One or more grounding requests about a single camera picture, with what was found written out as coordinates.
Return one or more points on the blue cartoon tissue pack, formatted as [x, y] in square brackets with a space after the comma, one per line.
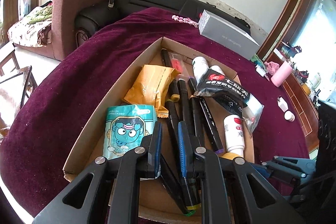
[126, 132]

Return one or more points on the pink water bottle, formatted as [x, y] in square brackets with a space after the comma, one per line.
[281, 74]

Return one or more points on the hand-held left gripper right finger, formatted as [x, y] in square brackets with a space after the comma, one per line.
[181, 150]

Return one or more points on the pink cloth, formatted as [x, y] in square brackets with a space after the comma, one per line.
[271, 66]

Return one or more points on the dark wooden chair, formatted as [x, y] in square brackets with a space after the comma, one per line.
[29, 79]

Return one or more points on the wooden cabinet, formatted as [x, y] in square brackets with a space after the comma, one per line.
[296, 92]

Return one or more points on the brown armchair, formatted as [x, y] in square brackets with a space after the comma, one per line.
[78, 11]

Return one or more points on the dark blue gift box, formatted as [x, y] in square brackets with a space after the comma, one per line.
[290, 50]

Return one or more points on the orange cap black marker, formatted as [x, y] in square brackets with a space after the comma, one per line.
[185, 108]

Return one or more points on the yellow cap black marker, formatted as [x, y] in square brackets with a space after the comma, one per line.
[166, 57]

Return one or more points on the clear packet red contents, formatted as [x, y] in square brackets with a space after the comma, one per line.
[177, 64]

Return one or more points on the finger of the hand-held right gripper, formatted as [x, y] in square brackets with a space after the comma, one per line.
[294, 164]
[262, 171]

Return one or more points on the long grey box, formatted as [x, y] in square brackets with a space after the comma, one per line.
[225, 37]

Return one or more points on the white plug adapter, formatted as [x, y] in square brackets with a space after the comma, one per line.
[283, 104]

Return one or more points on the purple cap black marker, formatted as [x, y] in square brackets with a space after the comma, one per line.
[210, 121]

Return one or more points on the wooden window frame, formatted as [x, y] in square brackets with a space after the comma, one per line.
[294, 3]

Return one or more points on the plain black marker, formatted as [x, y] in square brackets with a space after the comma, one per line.
[196, 119]

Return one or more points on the olive cap black marker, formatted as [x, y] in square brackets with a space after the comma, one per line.
[172, 119]

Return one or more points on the white bottle yellow cap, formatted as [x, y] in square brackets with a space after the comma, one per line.
[233, 134]

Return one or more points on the floral bedding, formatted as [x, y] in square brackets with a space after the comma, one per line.
[26, 27]

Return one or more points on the black packet red print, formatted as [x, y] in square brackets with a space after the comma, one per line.
[223, 90]

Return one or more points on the shallow cardboard box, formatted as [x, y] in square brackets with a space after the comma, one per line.
[149, 197]

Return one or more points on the green cloth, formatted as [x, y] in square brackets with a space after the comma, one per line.
[255, 58]

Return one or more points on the orange snack packet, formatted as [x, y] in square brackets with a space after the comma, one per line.
[149, 87]

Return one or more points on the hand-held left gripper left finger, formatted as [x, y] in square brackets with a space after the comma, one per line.
[158, 150]

